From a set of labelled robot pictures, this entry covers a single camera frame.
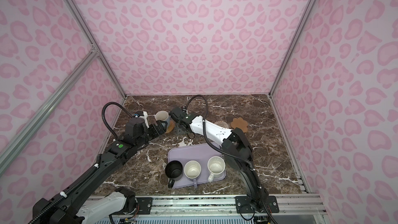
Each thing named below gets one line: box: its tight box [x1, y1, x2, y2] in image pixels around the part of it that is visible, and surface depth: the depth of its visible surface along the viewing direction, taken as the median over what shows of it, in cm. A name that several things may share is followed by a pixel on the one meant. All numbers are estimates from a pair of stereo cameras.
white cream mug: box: [207, 156, 226, 184], surface depth 81 cm
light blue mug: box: [154, 110, 171, 129], surface depth 98 cm
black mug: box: [164, 160, 184, 189], surface depth 78 cm
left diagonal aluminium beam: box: [0, 48, 99, 173], surface depth 69 cm
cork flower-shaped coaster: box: [230, 117, 249, 133], surface depth 106 cm
